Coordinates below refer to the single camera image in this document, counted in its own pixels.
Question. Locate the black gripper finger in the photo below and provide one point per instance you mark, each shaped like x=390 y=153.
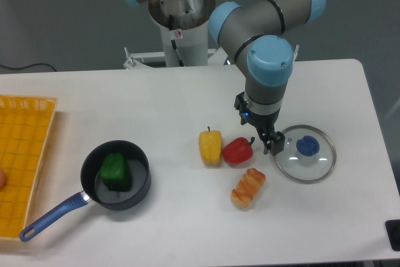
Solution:
x=240 y=104
x=273 y=141

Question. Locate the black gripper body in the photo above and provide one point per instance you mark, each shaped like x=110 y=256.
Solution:
x=263 y=123

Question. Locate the glass pot lid blue knob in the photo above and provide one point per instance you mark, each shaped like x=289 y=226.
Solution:
x=309 y=155

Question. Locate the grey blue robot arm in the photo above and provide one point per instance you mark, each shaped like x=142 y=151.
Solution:
x=251 y=38

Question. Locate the red bell pepper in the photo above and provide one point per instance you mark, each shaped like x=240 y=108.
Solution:
x=238 y=150

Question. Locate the yellow bell pepper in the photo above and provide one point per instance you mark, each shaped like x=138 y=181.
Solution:
x=210 y=146

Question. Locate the orange shrimp sushi toy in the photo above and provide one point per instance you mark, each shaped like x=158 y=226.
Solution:
x=247 y=188

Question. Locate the green bell pepper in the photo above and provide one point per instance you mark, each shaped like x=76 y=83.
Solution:
x=115 y=174

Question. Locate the black device at table edge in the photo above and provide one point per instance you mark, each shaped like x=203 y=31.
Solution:
x=393 y=233

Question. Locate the yellow woven basket tray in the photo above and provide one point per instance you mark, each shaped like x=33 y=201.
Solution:
x=25 y=126

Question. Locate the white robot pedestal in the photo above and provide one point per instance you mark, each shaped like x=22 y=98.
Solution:
x=183 y=25

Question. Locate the black saucepan blue handle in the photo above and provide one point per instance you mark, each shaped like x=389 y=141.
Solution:
x=95 y=190

